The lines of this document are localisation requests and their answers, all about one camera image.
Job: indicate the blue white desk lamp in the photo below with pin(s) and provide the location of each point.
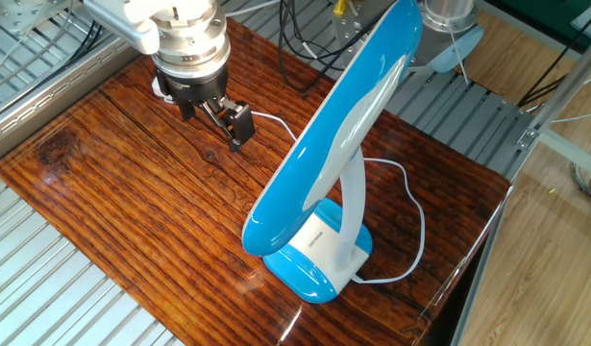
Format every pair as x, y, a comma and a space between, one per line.
324, 144

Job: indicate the yellow tag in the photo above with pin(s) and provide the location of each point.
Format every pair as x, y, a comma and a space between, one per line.
339, 6

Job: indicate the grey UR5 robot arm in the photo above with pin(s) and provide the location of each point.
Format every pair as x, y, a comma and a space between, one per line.
194, 43

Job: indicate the aluminium frame post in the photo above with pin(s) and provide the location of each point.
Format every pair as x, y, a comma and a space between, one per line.
564, 86

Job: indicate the glossy wood grain board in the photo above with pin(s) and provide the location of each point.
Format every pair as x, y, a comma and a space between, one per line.
131, 202

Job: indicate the metal robot mounting plate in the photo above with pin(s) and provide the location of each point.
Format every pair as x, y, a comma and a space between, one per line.
352, 33

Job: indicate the aluminium table edge rail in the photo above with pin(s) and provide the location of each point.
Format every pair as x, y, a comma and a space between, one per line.
50, 98

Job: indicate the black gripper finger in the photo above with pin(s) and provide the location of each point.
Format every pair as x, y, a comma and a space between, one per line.
239, 125
187, 110

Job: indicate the white power strip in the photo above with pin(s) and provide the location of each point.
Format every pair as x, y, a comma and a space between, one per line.
156, 89

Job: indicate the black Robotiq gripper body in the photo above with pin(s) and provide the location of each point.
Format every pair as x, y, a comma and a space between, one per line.
199, 86

